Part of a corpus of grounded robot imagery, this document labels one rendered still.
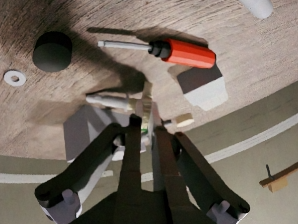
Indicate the red-handled screwdriver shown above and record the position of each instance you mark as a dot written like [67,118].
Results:
[171,51]

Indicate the beige round disc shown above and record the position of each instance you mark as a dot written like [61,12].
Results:
[184,119]

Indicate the white flat washer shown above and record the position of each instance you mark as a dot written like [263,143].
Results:
[15,72]

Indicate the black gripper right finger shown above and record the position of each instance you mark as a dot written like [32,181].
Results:
[210,192]

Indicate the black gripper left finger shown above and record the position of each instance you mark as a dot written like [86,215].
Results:
[61,196]

